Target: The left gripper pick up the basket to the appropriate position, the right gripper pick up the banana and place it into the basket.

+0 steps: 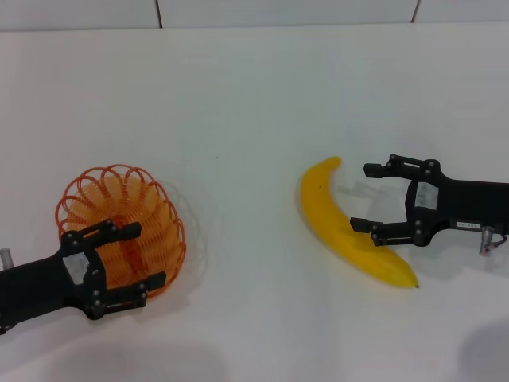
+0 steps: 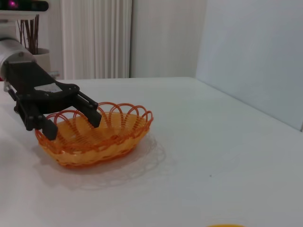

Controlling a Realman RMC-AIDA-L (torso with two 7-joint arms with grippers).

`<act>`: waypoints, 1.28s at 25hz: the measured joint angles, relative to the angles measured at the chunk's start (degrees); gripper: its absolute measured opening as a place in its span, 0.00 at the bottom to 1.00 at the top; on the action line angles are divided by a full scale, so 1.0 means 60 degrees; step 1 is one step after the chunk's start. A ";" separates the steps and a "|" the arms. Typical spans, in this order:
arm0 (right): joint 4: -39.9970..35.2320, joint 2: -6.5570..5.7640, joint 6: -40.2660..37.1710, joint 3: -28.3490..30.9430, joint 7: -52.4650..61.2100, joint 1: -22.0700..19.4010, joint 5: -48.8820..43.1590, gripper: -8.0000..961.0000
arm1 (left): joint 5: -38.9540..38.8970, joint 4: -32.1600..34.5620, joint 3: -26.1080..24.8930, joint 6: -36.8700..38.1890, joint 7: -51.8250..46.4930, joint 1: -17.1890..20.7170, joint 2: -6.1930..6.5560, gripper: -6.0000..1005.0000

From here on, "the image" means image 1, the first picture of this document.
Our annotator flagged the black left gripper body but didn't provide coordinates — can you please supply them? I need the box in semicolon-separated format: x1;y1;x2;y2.
0;229;107;336

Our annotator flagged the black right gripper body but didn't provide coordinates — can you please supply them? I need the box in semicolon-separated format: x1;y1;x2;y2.
404;159;509;248

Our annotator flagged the orange woven plastic basket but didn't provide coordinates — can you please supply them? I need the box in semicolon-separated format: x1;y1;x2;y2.
54;163;187;302

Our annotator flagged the yellow banana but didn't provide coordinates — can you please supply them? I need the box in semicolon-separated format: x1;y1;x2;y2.
298;155;420;290

